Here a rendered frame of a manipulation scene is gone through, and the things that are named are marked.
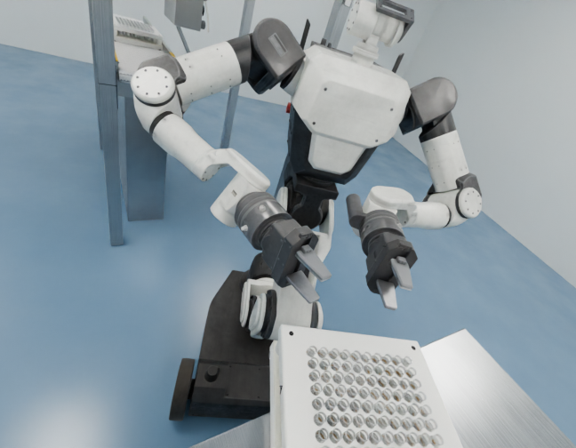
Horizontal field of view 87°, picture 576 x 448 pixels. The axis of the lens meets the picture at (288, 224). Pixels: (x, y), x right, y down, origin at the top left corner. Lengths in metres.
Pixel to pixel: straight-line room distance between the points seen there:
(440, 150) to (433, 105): 0.11
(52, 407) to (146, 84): 1.14
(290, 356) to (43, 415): 1.10
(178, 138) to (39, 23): 4.39
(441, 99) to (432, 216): 0.29
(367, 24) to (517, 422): 0.82
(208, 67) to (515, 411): 0.88
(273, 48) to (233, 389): 1.06
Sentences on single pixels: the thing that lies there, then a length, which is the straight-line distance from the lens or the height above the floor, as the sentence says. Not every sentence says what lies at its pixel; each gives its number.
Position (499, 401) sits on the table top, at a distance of 0.75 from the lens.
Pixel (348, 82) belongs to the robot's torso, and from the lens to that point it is 0.74.
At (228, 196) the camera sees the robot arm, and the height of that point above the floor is 0.98.
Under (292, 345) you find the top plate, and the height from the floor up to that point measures 0.91.
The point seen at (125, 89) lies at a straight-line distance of 1.57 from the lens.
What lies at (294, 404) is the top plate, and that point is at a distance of 0.44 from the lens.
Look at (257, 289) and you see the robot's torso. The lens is 1.33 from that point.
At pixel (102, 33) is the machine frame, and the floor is 1.03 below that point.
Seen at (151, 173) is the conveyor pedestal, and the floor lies 0.33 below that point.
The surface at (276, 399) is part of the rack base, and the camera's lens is 0.49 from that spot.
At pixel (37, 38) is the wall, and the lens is 5.02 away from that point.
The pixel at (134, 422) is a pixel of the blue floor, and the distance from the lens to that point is 1.38.
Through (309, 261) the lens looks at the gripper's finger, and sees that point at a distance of 0.46.
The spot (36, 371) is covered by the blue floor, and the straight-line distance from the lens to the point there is 1.53.
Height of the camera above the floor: 1.30
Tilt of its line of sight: 35 degrees down
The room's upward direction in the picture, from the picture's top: 20 degrees clockwise
